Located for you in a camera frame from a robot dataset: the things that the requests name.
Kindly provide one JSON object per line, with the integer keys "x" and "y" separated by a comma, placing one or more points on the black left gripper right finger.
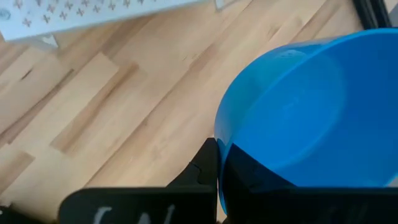
{"x": 245, "y": 174}

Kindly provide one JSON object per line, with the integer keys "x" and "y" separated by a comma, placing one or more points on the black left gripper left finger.
{"x": 199, "y": 174}

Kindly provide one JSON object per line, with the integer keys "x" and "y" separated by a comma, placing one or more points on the blue plastic mini bowl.
{"x": 311, "y": 109}

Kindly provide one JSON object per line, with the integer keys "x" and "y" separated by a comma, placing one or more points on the white perforated metal shelf rack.
{"x": 93, "y": 12}

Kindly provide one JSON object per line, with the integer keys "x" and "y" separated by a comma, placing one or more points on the black aluminium table frame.
{"x": 371, "y": 14}

